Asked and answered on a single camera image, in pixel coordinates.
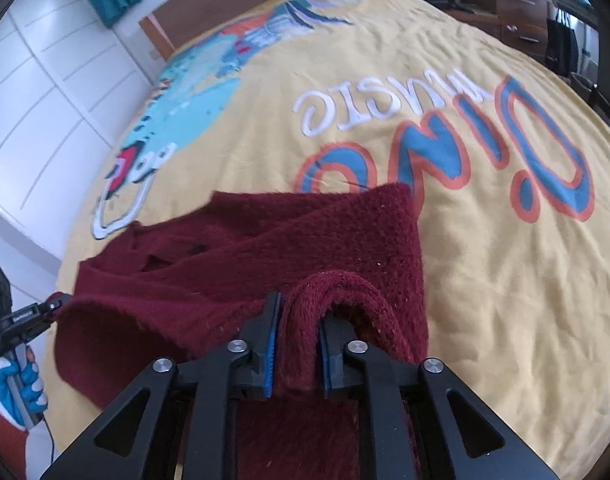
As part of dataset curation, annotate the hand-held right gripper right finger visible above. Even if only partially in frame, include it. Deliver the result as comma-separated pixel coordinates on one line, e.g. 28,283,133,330
318,310,560,480

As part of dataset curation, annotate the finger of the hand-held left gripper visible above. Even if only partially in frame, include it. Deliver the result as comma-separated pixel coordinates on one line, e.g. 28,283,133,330
45,293,74,324

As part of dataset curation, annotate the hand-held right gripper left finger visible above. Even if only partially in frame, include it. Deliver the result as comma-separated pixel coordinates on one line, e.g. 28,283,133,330
39,292,283,480

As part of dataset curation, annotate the maroon knitted sweater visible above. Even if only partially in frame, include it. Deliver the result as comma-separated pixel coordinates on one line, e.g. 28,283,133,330
52,182,432,480

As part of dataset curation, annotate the person's left forearm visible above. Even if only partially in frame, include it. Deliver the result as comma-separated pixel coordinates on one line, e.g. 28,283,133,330
0,395,30,480

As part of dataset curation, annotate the person's left hand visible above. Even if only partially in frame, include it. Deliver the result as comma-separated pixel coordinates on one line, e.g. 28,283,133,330
0,346,50,431

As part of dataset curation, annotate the yellow printed blanket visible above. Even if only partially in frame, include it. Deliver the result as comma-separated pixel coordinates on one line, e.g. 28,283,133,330
50,0,610,480

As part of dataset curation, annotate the white wardrobe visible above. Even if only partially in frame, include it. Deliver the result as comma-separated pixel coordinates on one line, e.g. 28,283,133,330
0,0,177,273

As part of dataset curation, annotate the wooden headboard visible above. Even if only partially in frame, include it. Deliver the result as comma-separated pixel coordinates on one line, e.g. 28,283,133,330
138,0,386,61

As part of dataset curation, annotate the black paper bag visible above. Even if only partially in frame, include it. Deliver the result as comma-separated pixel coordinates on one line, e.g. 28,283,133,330
545,7,582,79

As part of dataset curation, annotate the wooden drawer cabinet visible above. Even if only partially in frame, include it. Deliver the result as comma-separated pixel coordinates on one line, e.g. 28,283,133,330
455,0,562,57

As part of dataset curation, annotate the black cable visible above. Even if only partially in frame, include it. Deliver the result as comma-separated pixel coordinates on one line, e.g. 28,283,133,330
41,409,57,458

